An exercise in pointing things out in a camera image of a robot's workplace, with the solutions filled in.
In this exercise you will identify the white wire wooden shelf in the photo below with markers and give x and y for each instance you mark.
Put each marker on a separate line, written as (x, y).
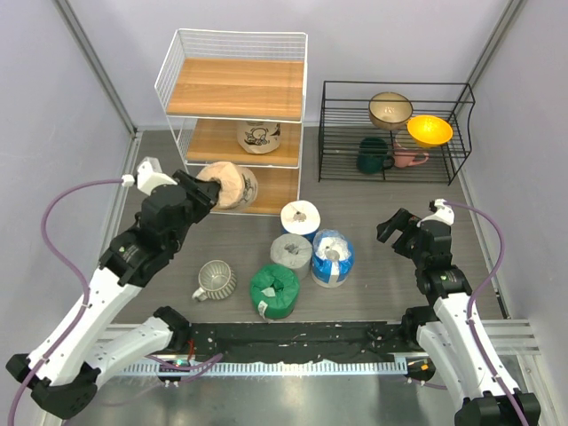
(210, 79)

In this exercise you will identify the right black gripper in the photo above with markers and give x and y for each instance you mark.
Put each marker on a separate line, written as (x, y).
(403, 220)

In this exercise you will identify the black wire rack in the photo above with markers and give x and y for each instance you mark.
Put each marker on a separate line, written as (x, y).
(344, 122)

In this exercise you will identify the green wrapped paper roll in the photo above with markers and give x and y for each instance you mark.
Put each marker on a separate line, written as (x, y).
(273, 291)

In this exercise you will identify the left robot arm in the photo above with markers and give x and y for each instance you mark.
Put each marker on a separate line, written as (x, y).
(67, 369)

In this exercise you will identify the pink mug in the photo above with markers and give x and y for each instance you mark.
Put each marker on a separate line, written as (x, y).
(406, 152)

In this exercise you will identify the brown glass bowl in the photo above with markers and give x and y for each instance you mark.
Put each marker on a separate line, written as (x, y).
(389, 110)

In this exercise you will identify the white roll blue wrapper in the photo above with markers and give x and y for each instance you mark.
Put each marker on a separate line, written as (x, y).
(300, 217)

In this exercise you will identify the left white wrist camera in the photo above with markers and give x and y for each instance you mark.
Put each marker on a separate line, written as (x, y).
(148, 176)

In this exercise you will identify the blue white plastic-wrapped roll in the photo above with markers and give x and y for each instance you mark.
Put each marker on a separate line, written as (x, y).
(332, 258)

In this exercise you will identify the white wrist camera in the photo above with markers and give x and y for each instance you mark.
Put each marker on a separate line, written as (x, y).
(441, 212)
(148, 176)

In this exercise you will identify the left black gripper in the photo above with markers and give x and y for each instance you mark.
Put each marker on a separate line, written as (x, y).
(207, 191)

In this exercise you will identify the yellow bowl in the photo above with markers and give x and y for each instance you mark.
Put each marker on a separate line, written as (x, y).
(429, 130)

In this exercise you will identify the brown paper roll with cartoon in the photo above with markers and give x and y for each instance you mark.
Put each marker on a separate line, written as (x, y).
(258, 137)

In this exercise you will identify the slotted cable duct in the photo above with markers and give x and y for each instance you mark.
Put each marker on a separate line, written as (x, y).
(147, 367)

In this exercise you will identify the grey ribbed mug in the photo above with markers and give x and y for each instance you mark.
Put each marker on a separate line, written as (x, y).
(216, 280)

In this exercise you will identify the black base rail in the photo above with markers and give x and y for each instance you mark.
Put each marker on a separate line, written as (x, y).
(295, 342)

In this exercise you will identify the dark green mug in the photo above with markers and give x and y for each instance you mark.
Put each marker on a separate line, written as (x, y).
(374, 156)

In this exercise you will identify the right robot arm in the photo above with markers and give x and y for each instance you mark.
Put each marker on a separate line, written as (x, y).
(447, 329)

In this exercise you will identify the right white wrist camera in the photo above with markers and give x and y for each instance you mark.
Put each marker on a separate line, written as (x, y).
(441, 212)

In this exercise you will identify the grey paper towel roll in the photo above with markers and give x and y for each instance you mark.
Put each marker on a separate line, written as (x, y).
(294, 252)

